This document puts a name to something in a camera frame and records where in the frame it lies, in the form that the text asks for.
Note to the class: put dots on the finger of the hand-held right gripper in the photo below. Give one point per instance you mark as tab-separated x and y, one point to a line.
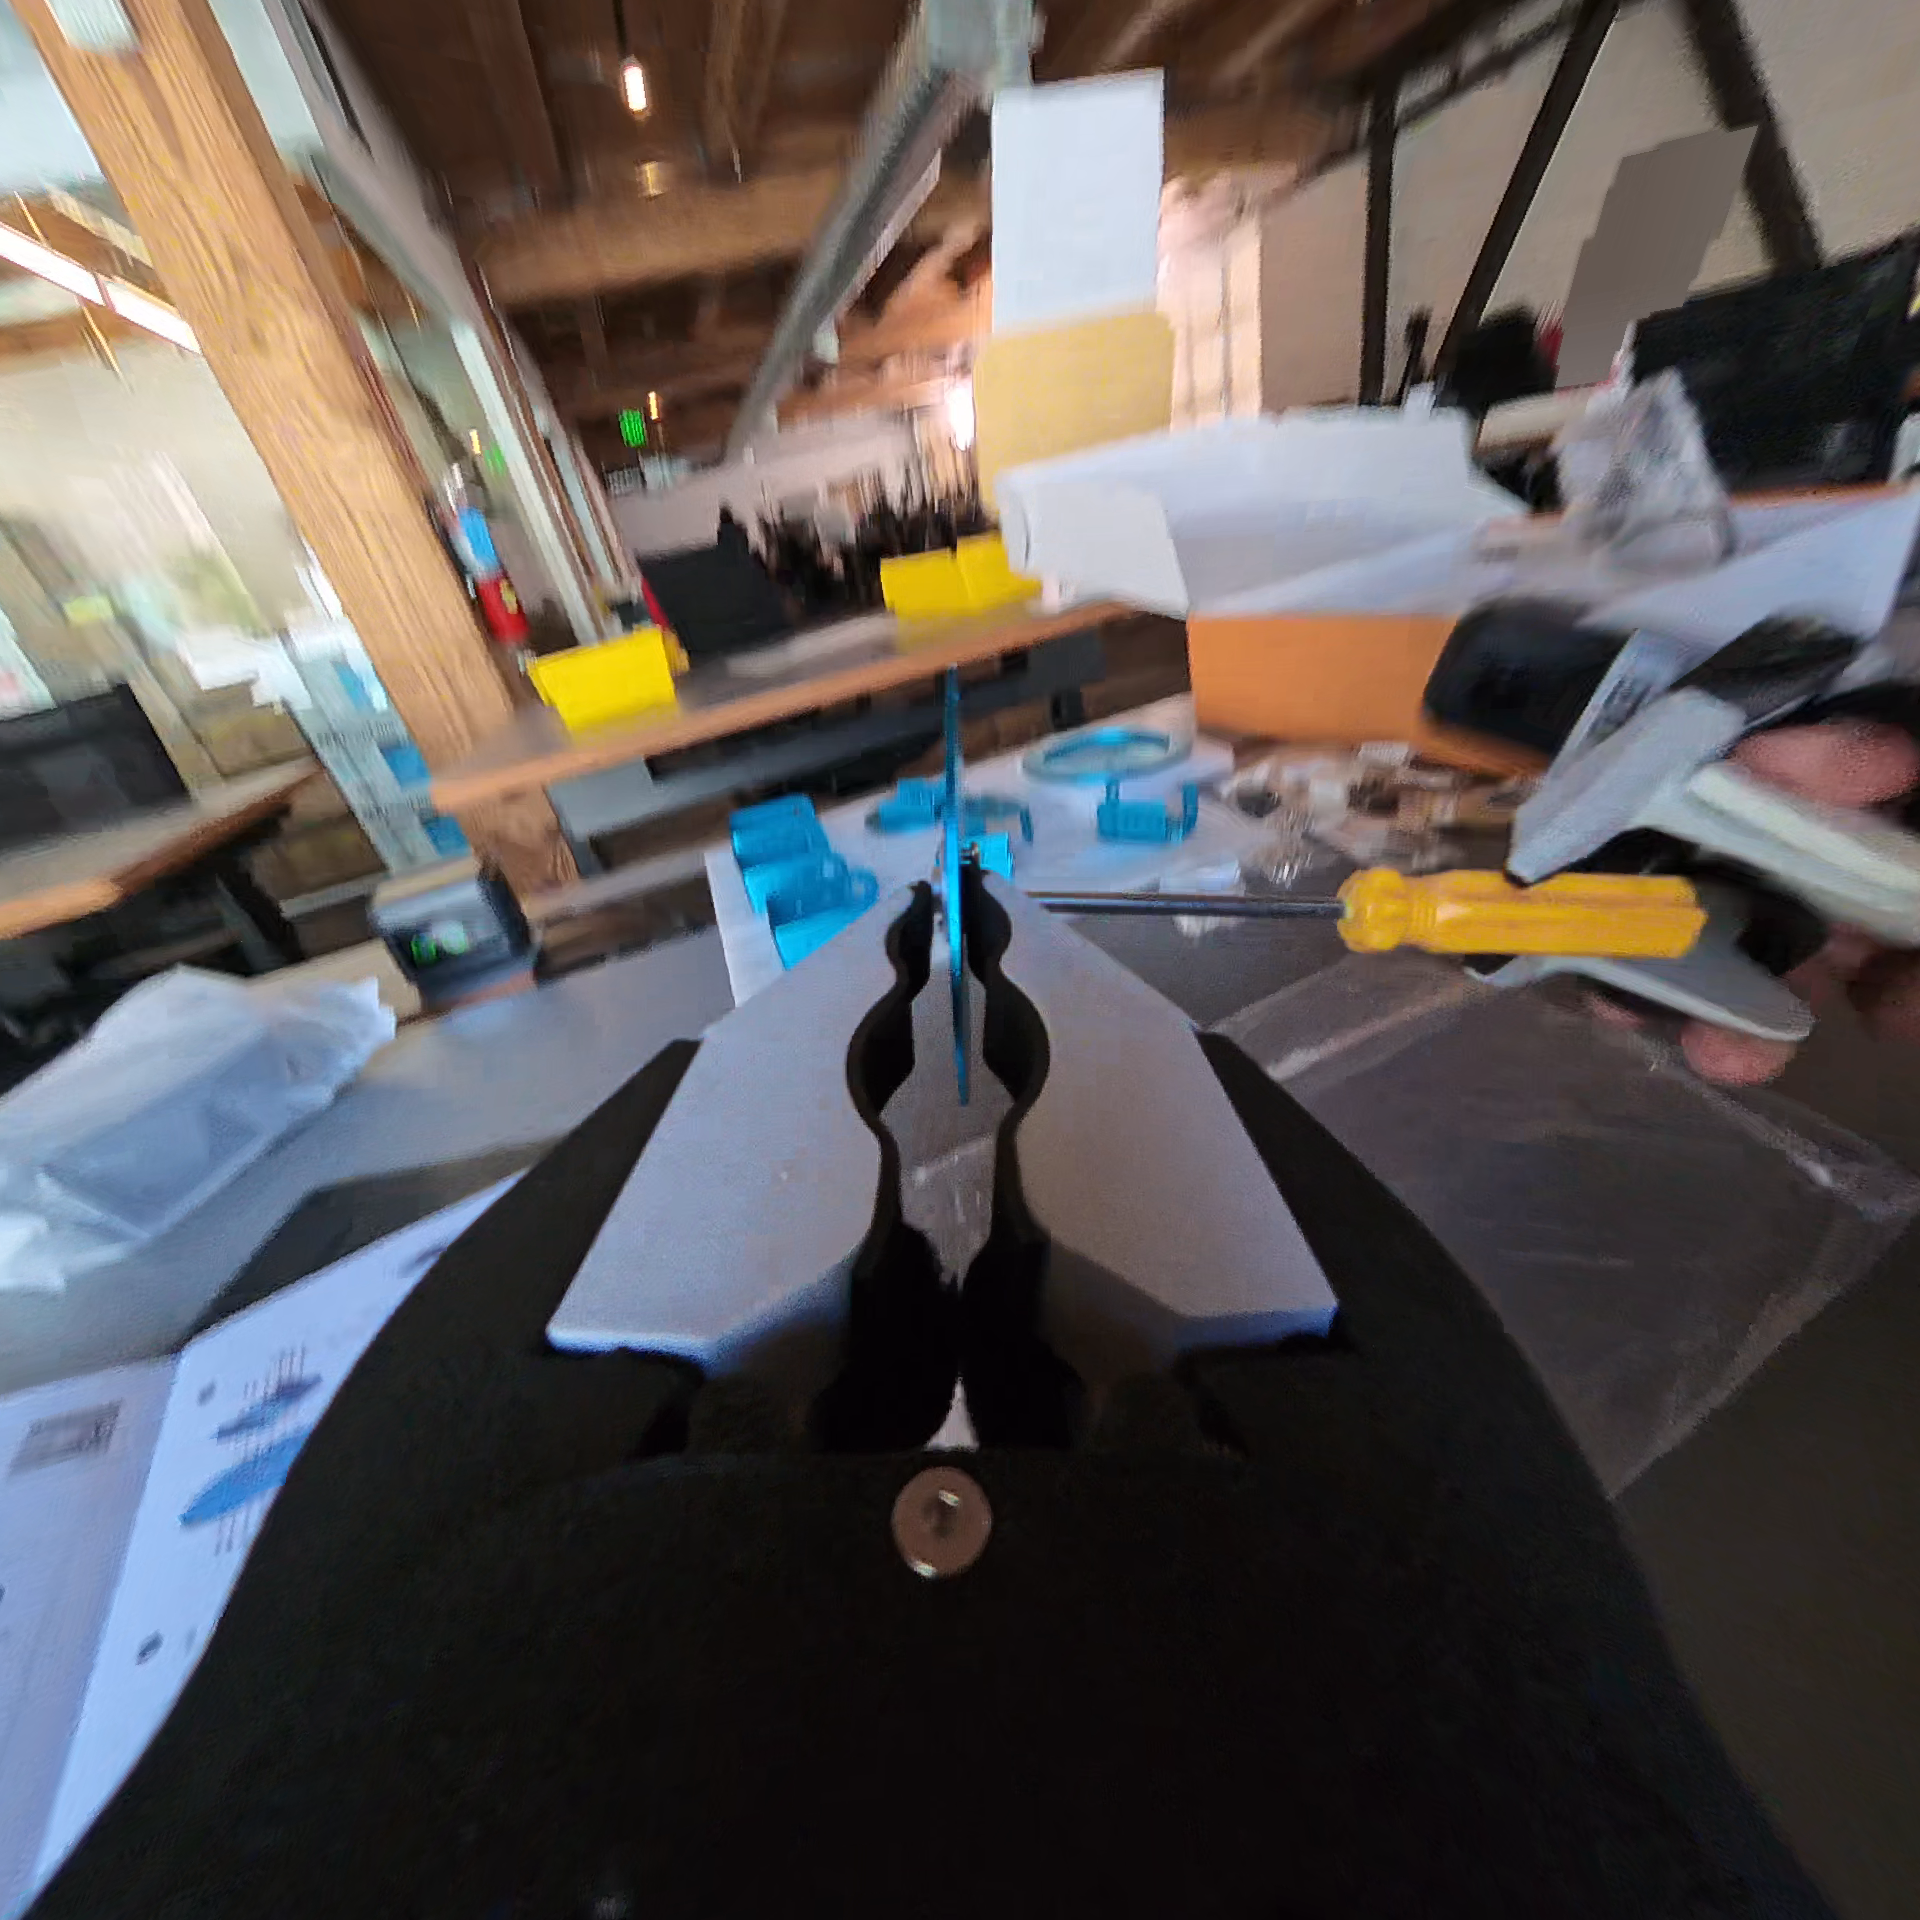
1621	796
1725	990

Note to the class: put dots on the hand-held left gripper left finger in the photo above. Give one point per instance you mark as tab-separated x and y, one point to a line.
750	1201

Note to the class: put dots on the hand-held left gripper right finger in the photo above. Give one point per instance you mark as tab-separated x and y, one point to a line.
1155	1201

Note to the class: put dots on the blue round metal plate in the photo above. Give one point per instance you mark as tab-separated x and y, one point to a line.
954	780

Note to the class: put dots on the grey desk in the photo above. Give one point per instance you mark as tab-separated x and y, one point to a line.
599	1036

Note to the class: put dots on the person's right hand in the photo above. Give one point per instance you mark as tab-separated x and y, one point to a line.
1862	765

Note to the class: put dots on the pile of small screw packets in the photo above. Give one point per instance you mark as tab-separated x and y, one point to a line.
1349	786

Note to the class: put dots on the orange cardboard box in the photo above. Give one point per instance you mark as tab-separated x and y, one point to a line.
1307	674

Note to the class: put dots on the clear plastic bag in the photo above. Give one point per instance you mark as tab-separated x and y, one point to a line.
1577	1201

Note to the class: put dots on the white foam tray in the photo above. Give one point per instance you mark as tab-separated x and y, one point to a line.
1097	849

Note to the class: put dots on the grey device with green display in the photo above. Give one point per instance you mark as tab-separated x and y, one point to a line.
451	937

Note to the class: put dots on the wood-edged grey table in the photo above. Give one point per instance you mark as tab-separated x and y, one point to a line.
750	705
137	840

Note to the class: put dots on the yellow open storage bin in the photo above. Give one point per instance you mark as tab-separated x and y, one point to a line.
599	682

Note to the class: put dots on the yellow closed storage bin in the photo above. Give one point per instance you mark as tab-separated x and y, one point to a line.
945	580

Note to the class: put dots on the white crumpled plastic bag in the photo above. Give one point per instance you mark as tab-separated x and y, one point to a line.
182	1095

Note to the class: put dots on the stack of printed cartons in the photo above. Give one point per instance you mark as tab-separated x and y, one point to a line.
361	751

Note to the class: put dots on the white and yellow column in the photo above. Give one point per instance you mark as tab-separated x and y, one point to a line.
1073	224

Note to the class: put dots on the white assembly guide booklet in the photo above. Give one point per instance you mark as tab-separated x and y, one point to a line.
91	1576

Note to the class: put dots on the green exit sign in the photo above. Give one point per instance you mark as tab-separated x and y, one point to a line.
634	428

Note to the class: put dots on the wooden pillar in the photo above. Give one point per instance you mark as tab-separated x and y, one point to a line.
300	376

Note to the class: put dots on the ceiling light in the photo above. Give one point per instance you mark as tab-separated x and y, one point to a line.
634	86

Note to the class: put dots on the blue bracket with side tab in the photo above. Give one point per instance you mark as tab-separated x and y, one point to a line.
1149	815

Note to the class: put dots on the black metal base plate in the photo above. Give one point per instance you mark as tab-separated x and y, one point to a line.
361	1245

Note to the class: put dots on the blue bracket with round base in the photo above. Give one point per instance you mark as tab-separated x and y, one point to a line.
908	806

